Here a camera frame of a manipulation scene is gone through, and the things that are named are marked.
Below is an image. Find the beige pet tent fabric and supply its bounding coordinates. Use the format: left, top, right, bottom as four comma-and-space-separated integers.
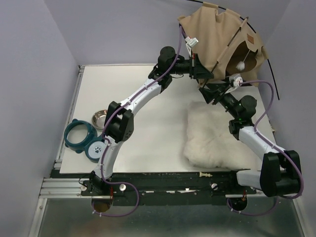
178, 2, 268, 86

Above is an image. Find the steel pet bowl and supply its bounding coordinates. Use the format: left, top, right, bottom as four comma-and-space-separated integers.
91, 110, 107, 129

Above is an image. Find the white pompom toy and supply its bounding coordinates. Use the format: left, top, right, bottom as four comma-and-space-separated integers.
236, 61, 245, 71

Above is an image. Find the white fluffy pillow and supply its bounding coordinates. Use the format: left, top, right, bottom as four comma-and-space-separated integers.
183, 102, 260, 170

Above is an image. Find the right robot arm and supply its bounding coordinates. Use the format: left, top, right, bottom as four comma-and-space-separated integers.
199, 83, 304, 199

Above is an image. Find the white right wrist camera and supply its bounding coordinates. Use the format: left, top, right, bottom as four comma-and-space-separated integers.
229, 74, 243, 87

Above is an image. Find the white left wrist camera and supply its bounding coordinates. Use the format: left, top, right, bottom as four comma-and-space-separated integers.
185, 36, 198, 56

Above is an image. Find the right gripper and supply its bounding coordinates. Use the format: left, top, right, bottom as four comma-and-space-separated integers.
198, 81, 239, 119

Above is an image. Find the cream chess piece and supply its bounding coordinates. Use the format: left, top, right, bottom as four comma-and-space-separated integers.
199, 172, 213, 177

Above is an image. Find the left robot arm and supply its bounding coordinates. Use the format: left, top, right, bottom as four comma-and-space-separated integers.
89, 46, 214, 195

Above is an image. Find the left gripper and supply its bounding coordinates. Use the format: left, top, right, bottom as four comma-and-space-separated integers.
167, 52, 213, 78

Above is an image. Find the teal double bowl stand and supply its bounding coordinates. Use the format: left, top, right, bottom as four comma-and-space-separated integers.
64, 119, 106, 163

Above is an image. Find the aluminium rail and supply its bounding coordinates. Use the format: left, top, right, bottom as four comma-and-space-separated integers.
39, 178, 81, 198

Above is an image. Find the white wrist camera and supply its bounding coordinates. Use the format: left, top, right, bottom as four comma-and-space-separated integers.
229, 74, 243, 87
185, 36, 198, 56

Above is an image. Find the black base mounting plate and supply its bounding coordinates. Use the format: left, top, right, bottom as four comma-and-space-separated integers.
81, 171, 256, 206

